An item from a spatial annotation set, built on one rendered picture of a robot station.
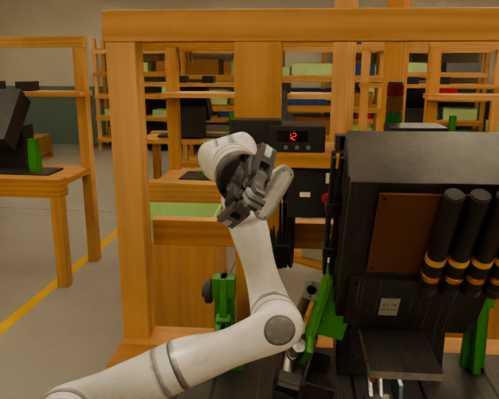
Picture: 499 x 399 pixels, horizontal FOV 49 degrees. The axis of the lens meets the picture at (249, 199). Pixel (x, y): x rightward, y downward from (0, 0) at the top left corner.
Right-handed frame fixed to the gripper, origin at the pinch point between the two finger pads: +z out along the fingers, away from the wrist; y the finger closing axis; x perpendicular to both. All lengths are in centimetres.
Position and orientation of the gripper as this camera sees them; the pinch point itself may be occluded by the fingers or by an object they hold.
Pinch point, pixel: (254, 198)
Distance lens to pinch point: 66.9
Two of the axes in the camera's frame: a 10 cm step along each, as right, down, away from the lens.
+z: 1.4, 2.5, -9.6
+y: 5.0, -8.5, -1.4
